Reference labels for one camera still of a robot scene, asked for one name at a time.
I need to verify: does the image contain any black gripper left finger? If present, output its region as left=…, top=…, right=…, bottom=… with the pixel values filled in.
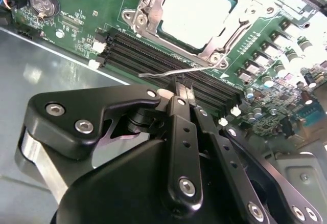
left=14, top=77, right=204, bottom=211

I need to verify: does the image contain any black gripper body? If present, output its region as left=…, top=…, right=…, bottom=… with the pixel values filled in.
left=48, top=139, right=246, bottom=224

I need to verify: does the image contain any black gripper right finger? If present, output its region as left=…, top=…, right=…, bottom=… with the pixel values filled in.
left=185, top=80, right=324, bottom=224

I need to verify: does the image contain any metal wire locking lever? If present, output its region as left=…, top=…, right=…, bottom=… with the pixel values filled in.
left=138, top=56, right=229, bottom=78

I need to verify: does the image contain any silver CPU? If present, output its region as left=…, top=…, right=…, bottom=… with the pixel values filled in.
left=157, top=0, right=242, bottom=50

